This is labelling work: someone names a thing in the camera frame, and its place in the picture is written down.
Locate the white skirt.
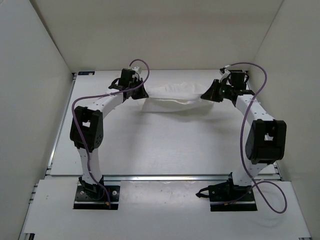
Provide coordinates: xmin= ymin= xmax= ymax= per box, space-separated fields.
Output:
xmin=141 ymin=82 xmax=214 ymax=113

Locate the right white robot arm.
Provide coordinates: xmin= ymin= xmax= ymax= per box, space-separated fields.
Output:
xmin=201 ymin=68 xmax=287 ymax=200

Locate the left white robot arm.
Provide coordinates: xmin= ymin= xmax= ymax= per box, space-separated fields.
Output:
xmin=69 ymin=66 xmax=149 ymax=205

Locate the left blue corner label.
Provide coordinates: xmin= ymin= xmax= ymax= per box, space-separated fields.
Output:
xmin=77 ymin=71 xmax=95 ymax=76

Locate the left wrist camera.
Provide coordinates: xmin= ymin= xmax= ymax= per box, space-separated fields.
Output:
xmin=132 ymin=66 xmax=142 ymax=75

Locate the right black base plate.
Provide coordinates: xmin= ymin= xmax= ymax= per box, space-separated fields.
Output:
xmin=195 ymin=174 xmax=258 ymax=212

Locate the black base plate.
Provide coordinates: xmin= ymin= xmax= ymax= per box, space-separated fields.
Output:
xmin=195 ymin=174 xmax=258 ymax=212
xmin=73 ymin=183 xmax=121 ymax=211

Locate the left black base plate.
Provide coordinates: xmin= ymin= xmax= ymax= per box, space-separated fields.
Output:
xmin=73 ymin=183 xmax=121 ymax=211

